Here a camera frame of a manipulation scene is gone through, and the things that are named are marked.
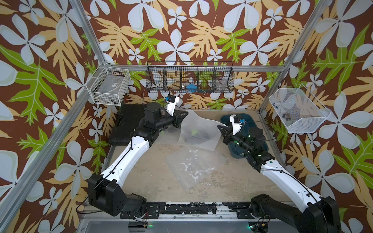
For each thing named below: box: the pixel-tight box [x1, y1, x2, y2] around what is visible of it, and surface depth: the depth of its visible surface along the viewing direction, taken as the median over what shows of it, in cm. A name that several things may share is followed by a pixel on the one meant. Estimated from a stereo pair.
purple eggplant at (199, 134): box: [189, 129, 210, 140], surface depth 82 cm
